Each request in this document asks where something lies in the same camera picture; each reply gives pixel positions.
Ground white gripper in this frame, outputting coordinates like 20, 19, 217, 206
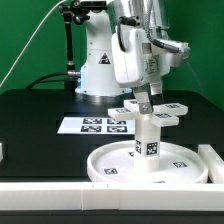
111, 27, 190, 114

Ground white cross-shaped table base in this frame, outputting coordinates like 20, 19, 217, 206
108, 99, 188, 127

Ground white round table top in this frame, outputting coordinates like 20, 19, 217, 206
87, 140, 208, 184

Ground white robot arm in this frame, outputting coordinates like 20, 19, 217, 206
72, 0, 190, 114

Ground white marker sheet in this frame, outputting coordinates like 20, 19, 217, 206
57, 117, 135, 135

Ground white right fence rail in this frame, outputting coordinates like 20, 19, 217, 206
198, 144, 224, 184

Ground white fence rail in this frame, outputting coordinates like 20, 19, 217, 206
0, 182, 224, 211
198, 144, 224, 184

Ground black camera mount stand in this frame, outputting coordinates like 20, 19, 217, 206
59, 0, 107, 95

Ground black cable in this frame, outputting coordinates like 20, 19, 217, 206
25, 71, 81, 90

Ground white cable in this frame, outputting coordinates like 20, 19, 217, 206
0, 0, 68, 88

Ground white front fence rail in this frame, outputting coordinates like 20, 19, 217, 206
0, 182, 224, 211

